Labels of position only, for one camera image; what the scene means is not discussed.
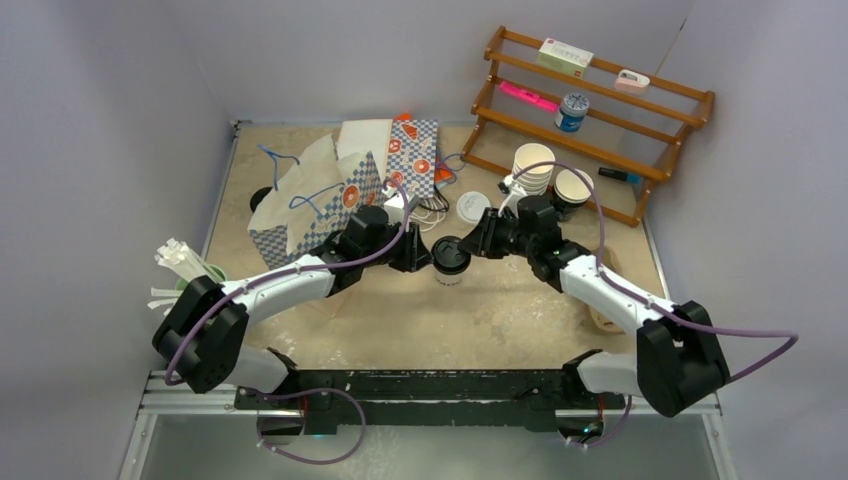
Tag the black aluminium base frame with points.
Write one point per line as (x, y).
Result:
(538, 400)

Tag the pink highlighter pen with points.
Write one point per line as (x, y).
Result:
(528, 97)

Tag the wrapped white straws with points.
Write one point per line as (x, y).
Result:
(180, 259)

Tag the single white paper cup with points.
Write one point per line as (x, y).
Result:
(447, 277)

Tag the black blue marker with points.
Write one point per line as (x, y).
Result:
(619, 175)

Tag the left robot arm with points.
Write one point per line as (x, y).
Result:
(202, 336)

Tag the white green box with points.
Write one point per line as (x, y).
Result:
(564, 58)

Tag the checkered paper bag blue handles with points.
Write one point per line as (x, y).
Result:
(295, 227)

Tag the stack of flat paper bags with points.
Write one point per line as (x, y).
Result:
(407, 150)

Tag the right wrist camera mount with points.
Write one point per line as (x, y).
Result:
(513, 192)

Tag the blue white jar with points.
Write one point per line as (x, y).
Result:
(571, 112)

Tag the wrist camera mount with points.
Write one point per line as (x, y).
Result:
(513, 192)
(395, 207)

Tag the white cup lid far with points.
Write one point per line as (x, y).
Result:
(471, 206)

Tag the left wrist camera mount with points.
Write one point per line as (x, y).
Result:
(395, 207)

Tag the stack of white paper cups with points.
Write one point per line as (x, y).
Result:
(533, 165)

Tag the dark paper cup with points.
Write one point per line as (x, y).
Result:
(571, 191)

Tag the stack of black lids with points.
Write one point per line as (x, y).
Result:
(258, 196)

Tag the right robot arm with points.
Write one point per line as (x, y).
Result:
(677, 361)

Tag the wooden shelf rack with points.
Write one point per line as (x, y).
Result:
(599, 135)

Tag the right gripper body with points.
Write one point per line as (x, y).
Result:
(511, 240)

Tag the white pink small device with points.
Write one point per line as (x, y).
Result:
(631, 82)

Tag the stack of pulp carriers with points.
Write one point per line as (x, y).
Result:
(602, 323)

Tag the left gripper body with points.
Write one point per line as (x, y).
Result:
(391, 233)

